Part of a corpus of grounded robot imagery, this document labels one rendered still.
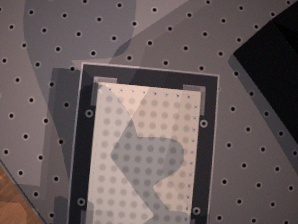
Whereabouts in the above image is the grey perforated base plate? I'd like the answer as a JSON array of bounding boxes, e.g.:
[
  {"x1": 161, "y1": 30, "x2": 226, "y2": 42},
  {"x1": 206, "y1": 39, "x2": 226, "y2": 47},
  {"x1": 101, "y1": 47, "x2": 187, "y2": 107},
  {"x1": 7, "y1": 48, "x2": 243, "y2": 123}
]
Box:
[{"x1": 0, "y1": 0, "x2": 298, "y2": 224}]

